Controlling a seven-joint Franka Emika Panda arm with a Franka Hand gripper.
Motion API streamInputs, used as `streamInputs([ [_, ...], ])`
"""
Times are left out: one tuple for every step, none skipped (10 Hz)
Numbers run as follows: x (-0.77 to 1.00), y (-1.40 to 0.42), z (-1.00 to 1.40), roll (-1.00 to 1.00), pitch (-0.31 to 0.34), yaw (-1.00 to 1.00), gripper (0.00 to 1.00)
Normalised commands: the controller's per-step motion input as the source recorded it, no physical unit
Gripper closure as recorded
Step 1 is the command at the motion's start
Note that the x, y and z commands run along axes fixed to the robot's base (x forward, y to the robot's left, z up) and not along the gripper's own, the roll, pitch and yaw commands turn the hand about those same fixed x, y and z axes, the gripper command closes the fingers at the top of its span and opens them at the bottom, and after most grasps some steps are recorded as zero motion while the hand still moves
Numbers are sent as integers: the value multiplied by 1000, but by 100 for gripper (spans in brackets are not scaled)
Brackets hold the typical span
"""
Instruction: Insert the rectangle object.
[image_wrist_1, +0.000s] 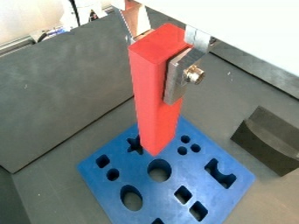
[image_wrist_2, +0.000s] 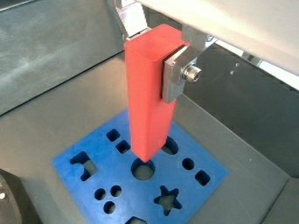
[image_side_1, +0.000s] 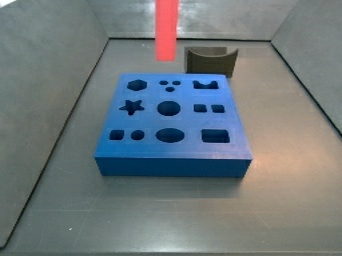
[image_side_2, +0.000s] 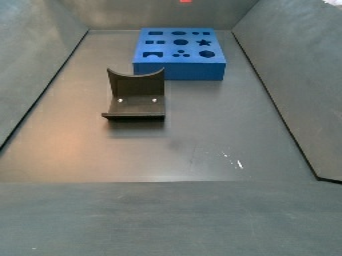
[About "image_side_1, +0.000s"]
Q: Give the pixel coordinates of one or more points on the dark curved block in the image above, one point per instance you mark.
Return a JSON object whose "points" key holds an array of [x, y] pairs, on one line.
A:
{"points": [[210, 60]]}

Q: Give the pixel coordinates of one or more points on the red rectangular block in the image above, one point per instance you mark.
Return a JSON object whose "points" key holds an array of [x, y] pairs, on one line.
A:
{"points": [[166, 23]]}

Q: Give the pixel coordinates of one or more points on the blue shape sorter board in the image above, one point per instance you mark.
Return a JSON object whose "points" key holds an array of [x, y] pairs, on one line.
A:
{"points": [[172, 126]]}

